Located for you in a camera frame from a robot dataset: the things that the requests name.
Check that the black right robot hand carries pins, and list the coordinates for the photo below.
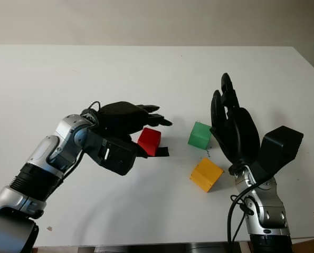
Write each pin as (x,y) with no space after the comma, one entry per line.
(241,134)

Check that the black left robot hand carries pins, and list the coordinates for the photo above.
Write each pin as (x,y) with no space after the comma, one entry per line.
(119,118)

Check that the red cube block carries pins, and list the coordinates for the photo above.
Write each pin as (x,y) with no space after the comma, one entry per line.
(149,141)

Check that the green cube block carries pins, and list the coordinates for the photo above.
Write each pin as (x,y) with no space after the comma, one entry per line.
(199,135)

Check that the yellow cube block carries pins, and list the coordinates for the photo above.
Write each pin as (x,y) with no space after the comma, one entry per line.
(205,174)

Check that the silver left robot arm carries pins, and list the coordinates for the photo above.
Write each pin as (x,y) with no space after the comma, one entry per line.
(40,163)

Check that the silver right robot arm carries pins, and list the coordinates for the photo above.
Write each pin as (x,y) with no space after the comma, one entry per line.
(268,210)

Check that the black tape strip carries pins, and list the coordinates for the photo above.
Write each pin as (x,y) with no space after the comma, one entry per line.
(162,153)

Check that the dark grey robot torso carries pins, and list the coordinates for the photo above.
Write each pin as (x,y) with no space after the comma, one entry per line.
(159,248)

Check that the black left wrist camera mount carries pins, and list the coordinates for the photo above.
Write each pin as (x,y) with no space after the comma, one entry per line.
(117,158)

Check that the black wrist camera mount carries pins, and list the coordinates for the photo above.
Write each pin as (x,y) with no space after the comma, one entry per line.
(117,158)
(282,145)

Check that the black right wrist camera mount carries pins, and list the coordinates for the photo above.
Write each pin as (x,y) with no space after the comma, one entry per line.
(282,145)

